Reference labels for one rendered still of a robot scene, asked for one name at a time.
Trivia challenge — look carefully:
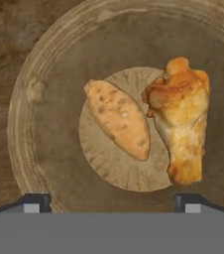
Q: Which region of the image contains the golden chicken drumstick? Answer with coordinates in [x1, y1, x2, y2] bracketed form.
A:
[141, 56, 211, 187]

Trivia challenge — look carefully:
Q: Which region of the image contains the orange speckled potato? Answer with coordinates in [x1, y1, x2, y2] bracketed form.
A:
[83, 78, 152, 162]

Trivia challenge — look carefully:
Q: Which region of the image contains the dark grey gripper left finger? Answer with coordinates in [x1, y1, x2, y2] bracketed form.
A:
[0, 192, 53, 214]

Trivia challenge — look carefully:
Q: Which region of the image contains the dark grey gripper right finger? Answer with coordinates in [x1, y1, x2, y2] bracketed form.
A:
[173, 192, 224, 214]

